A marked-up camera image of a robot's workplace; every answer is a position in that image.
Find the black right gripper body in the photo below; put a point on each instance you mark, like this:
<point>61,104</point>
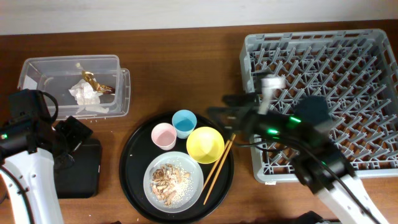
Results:
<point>272,125</point>

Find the yellow bowl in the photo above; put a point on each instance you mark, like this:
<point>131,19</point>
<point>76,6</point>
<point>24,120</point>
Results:
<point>205,145</point>

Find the grey dishwasher rack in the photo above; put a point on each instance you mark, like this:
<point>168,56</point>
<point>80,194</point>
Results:
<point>356,73</point>

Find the gold snack wrapper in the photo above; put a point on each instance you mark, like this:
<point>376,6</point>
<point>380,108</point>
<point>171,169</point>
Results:
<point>104,89</point>

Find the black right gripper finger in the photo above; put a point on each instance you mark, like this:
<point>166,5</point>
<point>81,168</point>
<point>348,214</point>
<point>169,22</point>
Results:
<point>240,100</point>
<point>227,117</point>

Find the black square bin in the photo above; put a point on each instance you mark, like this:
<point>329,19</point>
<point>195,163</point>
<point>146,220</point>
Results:
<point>81,178</point>

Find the clear plastic waste bin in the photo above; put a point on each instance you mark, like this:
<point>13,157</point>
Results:
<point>57,75</point>

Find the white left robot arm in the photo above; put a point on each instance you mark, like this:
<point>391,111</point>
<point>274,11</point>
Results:
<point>33,145</point>

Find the white tissue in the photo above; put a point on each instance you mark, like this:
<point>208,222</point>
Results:
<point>86,98</point>

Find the grey plate with food scraps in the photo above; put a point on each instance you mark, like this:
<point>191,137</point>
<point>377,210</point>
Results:
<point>173,182</point>

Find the wooden chopstick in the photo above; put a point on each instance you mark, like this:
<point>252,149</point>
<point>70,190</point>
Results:
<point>218,165</point>
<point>207,196</point>

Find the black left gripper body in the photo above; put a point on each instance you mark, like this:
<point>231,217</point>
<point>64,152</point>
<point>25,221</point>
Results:
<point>71,136</point>

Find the pink cup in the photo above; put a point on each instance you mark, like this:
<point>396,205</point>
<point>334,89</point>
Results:
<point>164,136</point>

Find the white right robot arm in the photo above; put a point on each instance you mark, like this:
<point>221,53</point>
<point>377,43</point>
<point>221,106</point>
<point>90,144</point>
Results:
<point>320,165</point>

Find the light blue cup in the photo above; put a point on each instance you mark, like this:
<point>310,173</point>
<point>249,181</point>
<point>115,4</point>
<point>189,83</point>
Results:
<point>184,122</point>

